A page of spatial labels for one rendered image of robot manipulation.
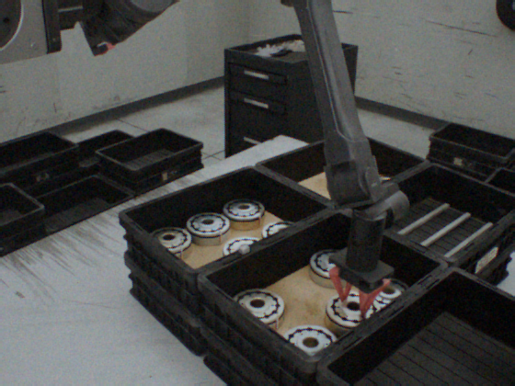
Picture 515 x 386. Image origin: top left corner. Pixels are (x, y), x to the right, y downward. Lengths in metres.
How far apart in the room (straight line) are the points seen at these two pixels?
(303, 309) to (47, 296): 0.64
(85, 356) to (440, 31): 3.76
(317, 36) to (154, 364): 0.72
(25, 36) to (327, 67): 0.49
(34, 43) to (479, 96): 3.98
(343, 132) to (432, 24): 3.60
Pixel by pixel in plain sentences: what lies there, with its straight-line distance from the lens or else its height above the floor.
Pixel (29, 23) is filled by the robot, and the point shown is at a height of 1.43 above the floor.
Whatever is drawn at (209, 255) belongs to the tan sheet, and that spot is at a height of 0.83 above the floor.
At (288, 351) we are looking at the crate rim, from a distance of 0.86.
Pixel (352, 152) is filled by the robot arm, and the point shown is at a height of 1.18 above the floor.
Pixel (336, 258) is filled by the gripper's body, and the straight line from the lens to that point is 0.96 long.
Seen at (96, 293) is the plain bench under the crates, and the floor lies 0.70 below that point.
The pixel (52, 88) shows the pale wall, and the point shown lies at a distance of 4.24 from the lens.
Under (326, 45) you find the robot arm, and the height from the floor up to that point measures 1.33.
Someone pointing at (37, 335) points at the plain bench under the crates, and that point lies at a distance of 1.29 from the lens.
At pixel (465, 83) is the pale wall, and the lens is 4.40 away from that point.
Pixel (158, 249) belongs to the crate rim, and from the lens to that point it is 1.09.
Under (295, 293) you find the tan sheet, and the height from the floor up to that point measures 0.83.
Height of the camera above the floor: 1.52
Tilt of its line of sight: 27 degrees down
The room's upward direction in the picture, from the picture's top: 1 degrees clockwise
